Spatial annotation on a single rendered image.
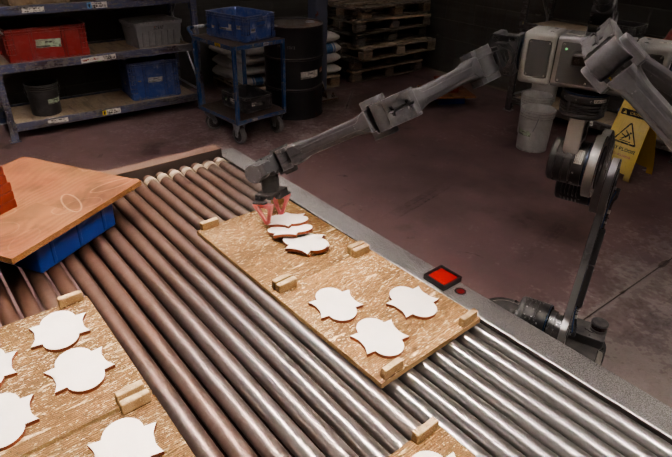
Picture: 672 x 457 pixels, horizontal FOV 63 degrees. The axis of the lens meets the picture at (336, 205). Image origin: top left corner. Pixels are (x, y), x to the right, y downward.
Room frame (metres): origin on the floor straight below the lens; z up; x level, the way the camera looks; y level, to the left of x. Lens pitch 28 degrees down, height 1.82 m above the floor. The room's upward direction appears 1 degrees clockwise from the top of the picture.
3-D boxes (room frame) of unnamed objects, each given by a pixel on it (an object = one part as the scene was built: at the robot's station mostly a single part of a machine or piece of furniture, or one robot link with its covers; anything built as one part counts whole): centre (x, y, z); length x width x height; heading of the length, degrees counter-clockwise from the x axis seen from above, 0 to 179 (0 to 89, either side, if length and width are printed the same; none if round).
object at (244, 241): (1.44, 0.17, 0.93); 0.41 x 0.35 x 0.02; 41
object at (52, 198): (1.47, 0.96, 1.03); 0.50 x 0.50 x 0.02; 70
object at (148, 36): (5.54, 1.84, 0.76); 0.50 x 0.36 x 0.24; 134
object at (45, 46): (4.96, 2.63, 0.78); 0.66 x 0.45 x 0.28; 128
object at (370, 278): (1.13, -0.10, 0.93); 0.41 x 0.35 x 0.02; 41
